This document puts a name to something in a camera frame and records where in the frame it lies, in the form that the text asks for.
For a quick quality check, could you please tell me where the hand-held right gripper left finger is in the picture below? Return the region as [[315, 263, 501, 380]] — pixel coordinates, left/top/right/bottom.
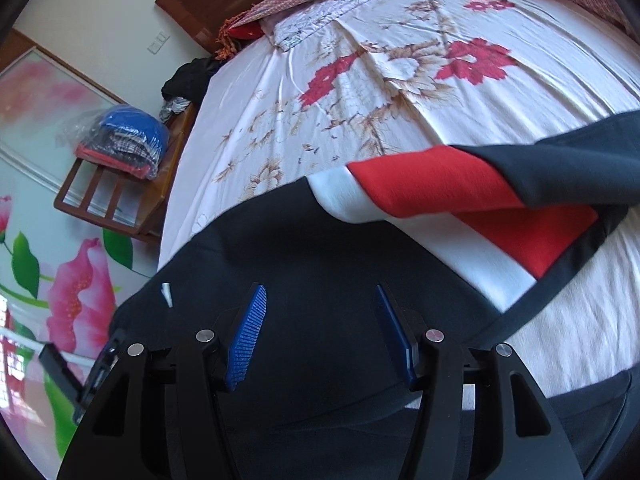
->
[[56, 284, 268, 480]]

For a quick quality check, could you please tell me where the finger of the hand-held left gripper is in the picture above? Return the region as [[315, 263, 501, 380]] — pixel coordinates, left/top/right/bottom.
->
[[74, 329, 127, 423]]

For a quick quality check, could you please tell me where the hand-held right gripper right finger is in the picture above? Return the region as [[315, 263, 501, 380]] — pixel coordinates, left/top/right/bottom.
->
[[376, 284, 585, 480]]

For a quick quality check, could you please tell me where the floral wardrobe door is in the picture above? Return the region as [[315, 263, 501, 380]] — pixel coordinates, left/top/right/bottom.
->
[[0, 27, 166, 461]]

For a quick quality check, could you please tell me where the wooden chair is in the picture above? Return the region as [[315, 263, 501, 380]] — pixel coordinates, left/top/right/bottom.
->
[[54, 150, 168, 246]]

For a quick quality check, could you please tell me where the wooden nightstand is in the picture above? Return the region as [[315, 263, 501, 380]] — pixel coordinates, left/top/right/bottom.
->
[[160, 102, 199, 196]]

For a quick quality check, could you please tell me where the plastic bag of clothes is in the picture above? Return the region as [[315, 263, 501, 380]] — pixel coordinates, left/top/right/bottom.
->
[[59, 105, 171, 181]]

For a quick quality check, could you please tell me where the grey striped cloth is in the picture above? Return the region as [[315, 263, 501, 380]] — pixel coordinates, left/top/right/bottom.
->
[[159, 99, 192, 123]]

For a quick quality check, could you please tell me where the black clothes pile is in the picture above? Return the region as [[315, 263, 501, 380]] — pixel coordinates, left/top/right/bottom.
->
[[161, 57, 223, 111]]

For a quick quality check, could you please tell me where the red pillow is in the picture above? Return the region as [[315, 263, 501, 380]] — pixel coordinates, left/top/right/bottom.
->
[[230, 22, 263, 41]]

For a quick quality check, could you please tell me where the pale floral pillow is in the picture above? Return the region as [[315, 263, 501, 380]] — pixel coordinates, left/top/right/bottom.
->
[[260, 0, 406, 52]]

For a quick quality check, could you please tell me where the white floral bed sheet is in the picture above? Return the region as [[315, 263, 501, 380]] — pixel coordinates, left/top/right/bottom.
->
[[157, 0, 640, 401]]

